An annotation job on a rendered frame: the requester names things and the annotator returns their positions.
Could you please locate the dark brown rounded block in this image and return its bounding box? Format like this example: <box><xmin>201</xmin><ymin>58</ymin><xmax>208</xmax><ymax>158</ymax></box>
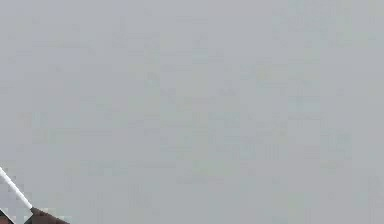
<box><xmin>23</xmin><ymin>207</ymin><xmax>72</xmax><ymax>224</ymax></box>

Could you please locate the white slanted bar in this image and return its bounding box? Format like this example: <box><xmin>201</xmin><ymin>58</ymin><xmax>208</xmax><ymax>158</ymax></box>
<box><xmin>0</xmin><ymin>166</ymin><xmax>34</xmax><ymax>210</ymax></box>

